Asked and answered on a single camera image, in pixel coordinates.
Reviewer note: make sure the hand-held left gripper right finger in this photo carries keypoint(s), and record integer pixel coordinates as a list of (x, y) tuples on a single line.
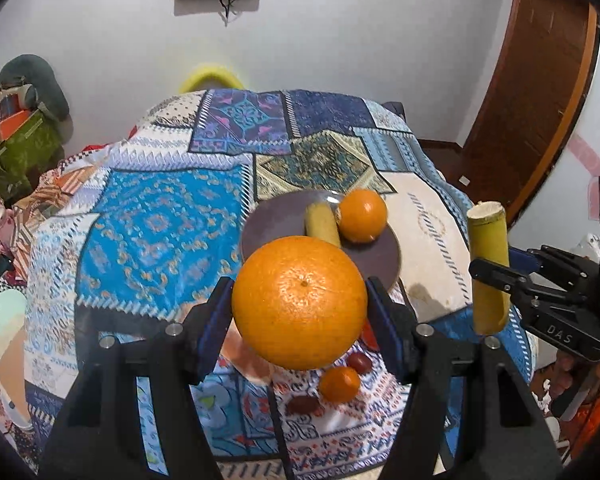
[(386, 332)]

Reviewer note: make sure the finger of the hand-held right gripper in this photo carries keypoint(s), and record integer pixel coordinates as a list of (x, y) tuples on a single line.
[(500, 275), (525, 259)]

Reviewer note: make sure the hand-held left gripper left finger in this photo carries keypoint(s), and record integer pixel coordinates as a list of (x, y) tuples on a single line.
[(214, 327)]

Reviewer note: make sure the long yellow sugarcane piece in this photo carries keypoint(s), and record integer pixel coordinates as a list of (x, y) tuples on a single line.
[(487, 232)]

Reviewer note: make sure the large orange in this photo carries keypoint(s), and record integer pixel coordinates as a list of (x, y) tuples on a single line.
[(300, 302)]

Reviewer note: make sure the grey-purple plate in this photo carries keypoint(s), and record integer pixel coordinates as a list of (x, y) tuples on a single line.
[(275, 220)]

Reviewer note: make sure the person's right hand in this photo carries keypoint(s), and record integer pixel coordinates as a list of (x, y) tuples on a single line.
[(567, 372)]

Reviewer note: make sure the white plastic bag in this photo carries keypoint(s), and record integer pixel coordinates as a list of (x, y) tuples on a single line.
[(589, 246)]

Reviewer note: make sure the small tangerine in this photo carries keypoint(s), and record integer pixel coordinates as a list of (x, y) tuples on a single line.
[(340, 385)]

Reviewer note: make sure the medium orange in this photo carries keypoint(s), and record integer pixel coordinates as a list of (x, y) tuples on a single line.
[(362, 215)]

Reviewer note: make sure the patchwork printed tablecloth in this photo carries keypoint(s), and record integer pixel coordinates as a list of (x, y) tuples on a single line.
[(160, 220)]

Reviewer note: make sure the pink ribbon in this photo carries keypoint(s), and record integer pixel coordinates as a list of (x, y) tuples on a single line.
[(592, 157)]

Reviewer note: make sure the short yellow sugarcane piece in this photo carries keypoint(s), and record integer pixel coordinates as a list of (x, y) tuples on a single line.
[(321, 225)]

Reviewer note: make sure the brown wooden door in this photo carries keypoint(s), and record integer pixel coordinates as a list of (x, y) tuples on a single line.
[(530, 100)]

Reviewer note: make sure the pale green and orange lid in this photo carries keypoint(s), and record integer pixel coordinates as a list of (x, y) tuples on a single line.
[(7, 340)]

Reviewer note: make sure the yellow chair back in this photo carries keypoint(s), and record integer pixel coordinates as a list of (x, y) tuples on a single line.
[(210, 76)]

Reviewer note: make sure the green fabric bag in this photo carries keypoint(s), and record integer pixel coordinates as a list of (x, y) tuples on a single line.
[(25, 155)]

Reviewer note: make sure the grey cushion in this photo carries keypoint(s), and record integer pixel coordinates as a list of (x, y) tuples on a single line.
[(35, 85)]

